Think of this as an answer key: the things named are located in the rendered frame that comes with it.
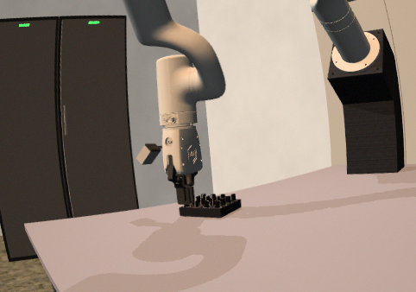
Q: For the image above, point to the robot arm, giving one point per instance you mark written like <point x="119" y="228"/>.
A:
<point x="180" y="86"/>

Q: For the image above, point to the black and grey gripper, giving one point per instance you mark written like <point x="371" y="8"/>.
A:
<point x="186" y="160"/>

